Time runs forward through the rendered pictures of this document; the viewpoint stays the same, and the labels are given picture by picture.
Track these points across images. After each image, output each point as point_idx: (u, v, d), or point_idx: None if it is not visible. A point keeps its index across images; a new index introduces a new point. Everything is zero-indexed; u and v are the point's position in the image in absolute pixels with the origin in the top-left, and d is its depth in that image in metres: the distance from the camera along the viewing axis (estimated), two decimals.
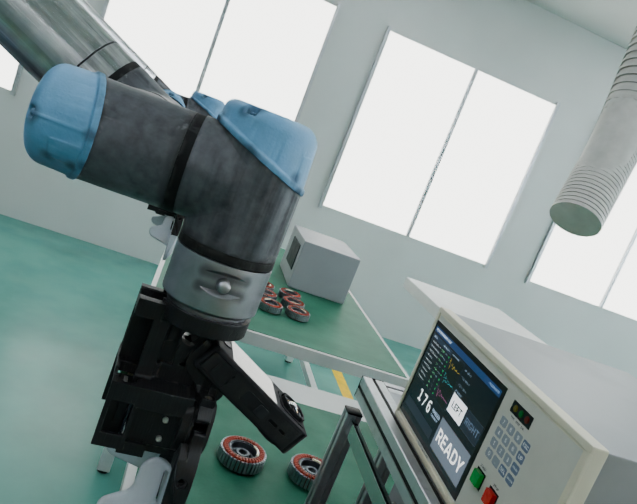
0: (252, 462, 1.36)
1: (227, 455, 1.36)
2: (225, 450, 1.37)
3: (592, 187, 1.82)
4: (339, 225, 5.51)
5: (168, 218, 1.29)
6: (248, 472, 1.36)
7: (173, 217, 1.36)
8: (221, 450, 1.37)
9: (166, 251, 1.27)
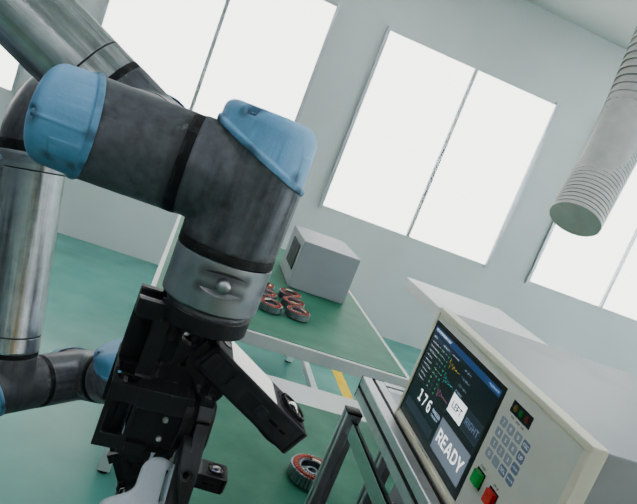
0: None
1: None
2: None
3: (592, 187, 1.82)
4: (339, 225, 5.51)
5: None
6: None
7: None
8: None
9: None
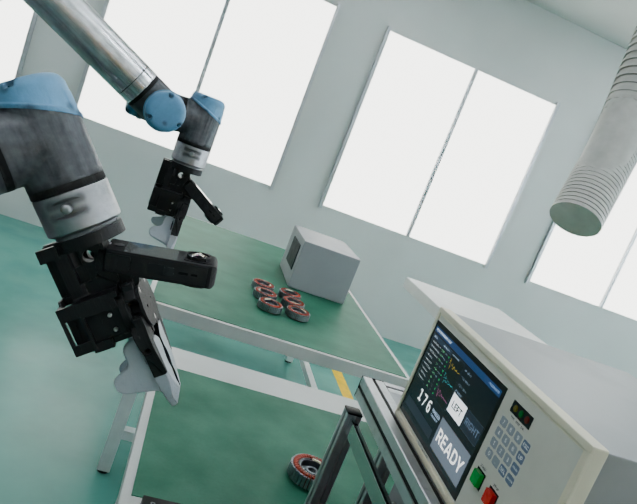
0: None
1: None
2: None
3: (592, 187, 1.82)
4: (339, 225, 5.51)
5: (168, 218, 1.29)
6: None
7: (173, 217, 1.36)
8: None
9: None
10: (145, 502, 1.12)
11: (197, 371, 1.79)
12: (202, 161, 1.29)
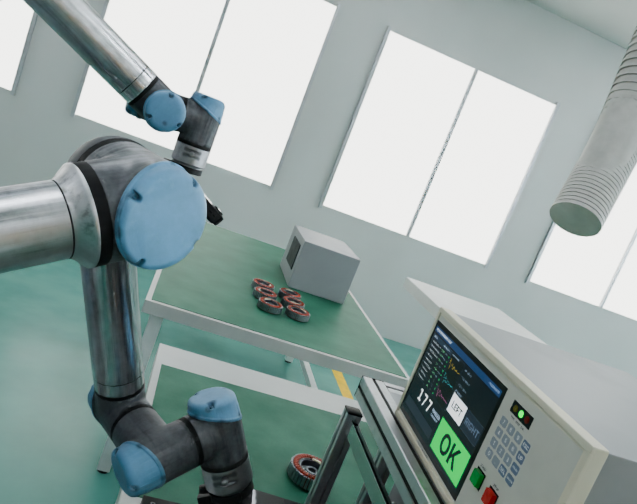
0: None
1: None
2: None
3: (592, 187, 1.82)
4: (339, 225, 5.51)
5: None
6: None
7: None
8: None
9: None
10: (145, 502, 1.12)
11: (197, 371, 1.79)
12: (202, 161, 1.29)
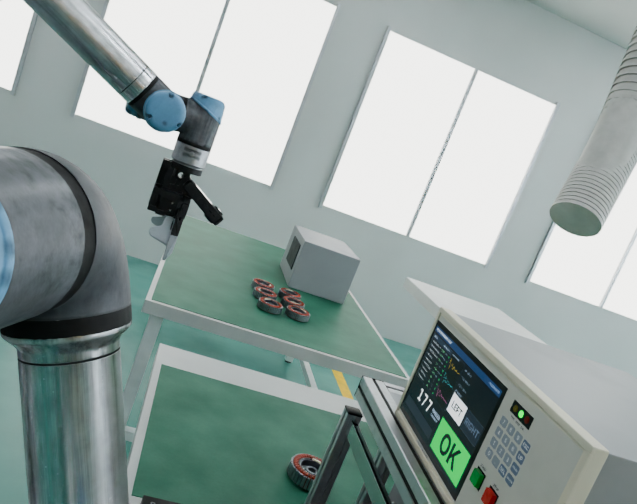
0: None
1: None
2: None
3: (592, 187, 1.82)
4: (339, 225, 5.51)
5: (168, 218, 1.29)
6: None
7: (173, 217, 1.36)
8: None
9: (166, 251, 1.27)
10: (145, 502, 1.12)
11: (197, 371, 1.79)
12: (202, 161, 1.29)
